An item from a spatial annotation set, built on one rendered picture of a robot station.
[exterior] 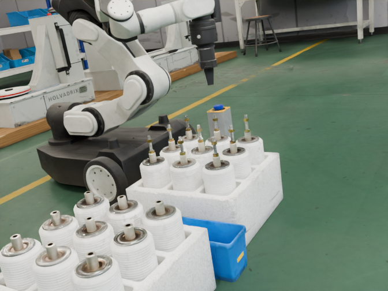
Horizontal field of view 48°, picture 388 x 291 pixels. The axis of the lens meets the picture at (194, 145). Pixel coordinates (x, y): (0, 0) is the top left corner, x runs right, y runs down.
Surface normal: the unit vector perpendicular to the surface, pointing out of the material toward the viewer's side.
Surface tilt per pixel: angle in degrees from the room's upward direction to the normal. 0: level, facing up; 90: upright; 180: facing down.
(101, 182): 90
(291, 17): 90
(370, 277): 0
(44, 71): 90
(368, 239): 0
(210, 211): 90
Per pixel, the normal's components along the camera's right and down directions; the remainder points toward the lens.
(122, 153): 0.49, -0.63
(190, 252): 0.85, 0.04
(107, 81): -0.53, 0.33
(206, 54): 0.07, 0.29
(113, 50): -0.26, 0.66
